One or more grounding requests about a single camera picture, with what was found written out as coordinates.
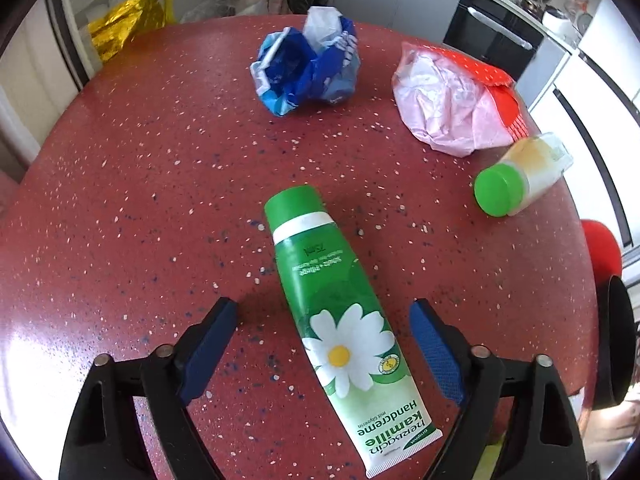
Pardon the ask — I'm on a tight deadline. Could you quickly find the blue crumpled wrapper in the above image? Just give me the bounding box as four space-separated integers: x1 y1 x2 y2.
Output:
250 6 360 117

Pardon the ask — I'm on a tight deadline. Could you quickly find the black trash bin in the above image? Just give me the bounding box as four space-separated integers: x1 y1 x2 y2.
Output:
592 275 636 410

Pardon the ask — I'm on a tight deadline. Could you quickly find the black built-in oven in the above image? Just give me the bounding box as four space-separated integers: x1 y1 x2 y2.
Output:
444 0 544 80

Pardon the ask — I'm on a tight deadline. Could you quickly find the green hand cream tube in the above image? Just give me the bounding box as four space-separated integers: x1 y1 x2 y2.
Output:
265 185 442 478

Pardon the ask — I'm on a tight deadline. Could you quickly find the white bottle green cap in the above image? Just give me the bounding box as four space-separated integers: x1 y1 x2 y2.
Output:
473 132 573 218

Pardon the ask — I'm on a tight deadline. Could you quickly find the gold foil bag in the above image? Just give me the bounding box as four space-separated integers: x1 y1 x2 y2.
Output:
88 0 176 63

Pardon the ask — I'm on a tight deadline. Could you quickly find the white refrigerator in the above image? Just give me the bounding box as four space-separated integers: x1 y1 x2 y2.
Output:
532 0 639 255

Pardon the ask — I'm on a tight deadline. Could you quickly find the red white crumpled wrapper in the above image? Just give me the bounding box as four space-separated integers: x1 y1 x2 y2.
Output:
392 42 529 157

